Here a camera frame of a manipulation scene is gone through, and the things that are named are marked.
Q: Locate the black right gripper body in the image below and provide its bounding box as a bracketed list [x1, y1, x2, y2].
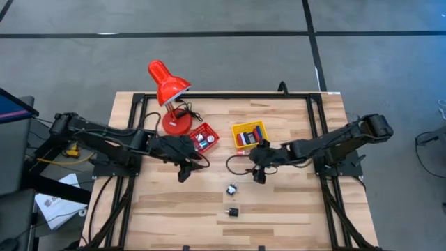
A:
[253, 138, 293, 185]

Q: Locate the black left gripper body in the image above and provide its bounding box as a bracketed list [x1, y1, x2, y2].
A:
[153, 135, 196, 183]

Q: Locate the yellow plastic basket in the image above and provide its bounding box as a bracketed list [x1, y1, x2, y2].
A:
[231, 120, 270, 150]

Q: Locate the red plastic basket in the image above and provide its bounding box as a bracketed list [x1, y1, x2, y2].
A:
[187, 121, 220, 155]

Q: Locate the red desk lamp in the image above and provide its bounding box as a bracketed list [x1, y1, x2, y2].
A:
[148, 59, 193, 137]

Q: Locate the black floor stand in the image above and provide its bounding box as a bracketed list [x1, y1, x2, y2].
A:
[20, 134, 93, 205]

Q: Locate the white paper sheet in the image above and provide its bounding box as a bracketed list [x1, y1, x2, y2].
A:
[33, 173, 88, 231]

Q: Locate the grey cabinet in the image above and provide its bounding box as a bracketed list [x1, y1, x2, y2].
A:
[0, 96, 36, 196]

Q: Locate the grey floor object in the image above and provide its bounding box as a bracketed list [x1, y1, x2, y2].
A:
[414, 125, 446, 147]

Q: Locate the blue screen monitor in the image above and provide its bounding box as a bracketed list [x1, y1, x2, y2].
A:
[0, 86, 40, 126]

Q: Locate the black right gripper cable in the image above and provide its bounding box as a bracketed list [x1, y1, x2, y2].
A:
[225, 155, 252, 176]

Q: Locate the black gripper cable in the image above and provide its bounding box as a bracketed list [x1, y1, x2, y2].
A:
[141, 111, 162, 133]
[225, 155, 252, 176]

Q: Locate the black lamp cable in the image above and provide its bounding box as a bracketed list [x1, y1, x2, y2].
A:
[174, 100, 203, 123]

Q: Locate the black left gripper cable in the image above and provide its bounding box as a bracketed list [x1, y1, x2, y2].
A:
[141, 111, 162, 133]

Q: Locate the black aluminium table frame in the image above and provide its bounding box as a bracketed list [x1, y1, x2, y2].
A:
[79, 91, 384, 251]

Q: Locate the yellow cable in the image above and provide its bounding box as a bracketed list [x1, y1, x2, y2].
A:
[36, 144, 97, 167]

